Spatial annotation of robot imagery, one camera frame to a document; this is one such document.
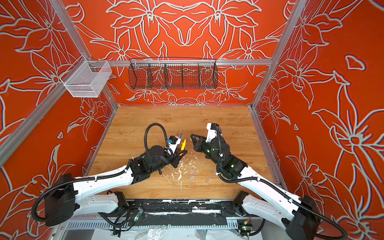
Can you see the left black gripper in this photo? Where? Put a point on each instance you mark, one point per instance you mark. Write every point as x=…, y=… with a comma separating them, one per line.
x=176, y=154

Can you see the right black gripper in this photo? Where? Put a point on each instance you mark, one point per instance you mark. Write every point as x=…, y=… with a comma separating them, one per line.
x=203, y=144

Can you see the orange highlighter pen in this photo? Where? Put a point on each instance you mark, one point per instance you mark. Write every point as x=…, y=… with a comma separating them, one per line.
x=184, y=144

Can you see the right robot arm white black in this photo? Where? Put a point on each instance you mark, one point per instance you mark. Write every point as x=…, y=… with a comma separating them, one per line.
x=298, y=217

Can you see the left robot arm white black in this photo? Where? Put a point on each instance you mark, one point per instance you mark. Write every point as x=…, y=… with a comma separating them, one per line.
x=63, y=200

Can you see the white mesh basket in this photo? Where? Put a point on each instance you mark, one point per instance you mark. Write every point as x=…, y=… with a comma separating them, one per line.
x=85, y=81

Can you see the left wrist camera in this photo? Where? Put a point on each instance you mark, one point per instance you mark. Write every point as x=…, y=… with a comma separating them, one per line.
x=172, y=145

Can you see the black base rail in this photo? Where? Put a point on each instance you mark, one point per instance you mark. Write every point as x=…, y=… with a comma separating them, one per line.
x=162, y=207

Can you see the black wire basket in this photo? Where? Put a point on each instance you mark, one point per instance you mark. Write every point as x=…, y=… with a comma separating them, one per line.
x=178, y=74

